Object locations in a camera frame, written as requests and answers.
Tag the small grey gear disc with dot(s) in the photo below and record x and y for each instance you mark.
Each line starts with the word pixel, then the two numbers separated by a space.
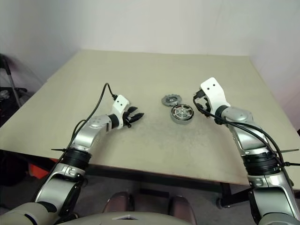
pixel 171 100

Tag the grey metal stand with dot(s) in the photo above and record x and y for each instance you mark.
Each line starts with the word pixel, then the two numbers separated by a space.
pixel 12 82

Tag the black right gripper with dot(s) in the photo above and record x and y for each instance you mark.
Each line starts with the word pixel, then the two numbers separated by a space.
pixel 206 105

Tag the dark maroon rounded shape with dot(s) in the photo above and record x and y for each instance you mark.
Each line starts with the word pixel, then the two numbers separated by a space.
pixel 181 207
pixel 119 202

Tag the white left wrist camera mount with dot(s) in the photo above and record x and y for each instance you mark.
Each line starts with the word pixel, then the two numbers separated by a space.
pixel 120 102

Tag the grey round motor housing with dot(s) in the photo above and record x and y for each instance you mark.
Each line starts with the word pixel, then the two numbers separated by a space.
pixel 181 121

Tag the black metal table frame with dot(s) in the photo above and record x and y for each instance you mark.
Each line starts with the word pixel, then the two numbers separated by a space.
pixel 164 179

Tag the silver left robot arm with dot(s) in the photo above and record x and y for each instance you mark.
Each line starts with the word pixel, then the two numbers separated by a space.
pixel 86 136

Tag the black bulky object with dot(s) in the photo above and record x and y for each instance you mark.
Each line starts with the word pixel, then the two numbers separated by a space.
pixel 14 168

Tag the grey robot torso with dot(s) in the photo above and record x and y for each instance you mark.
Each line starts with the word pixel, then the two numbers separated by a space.
pixel 93 220

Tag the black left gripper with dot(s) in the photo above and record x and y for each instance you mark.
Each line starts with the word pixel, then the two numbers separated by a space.
pixel 127 119

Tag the silver spoked rotor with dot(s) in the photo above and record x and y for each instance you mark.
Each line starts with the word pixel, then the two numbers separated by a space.
pixel 181 112

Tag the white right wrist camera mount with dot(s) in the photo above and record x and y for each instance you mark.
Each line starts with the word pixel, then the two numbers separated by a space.
pixel 214 90

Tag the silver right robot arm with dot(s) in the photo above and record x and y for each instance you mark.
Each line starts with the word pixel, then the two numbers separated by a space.
pixel 248 140

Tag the orange plastic object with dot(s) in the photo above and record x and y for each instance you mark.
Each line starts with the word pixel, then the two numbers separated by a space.
pixel 38 172

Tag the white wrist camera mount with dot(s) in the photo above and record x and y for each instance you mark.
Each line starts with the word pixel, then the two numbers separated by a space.
pixel 214 90
pixel 120 102

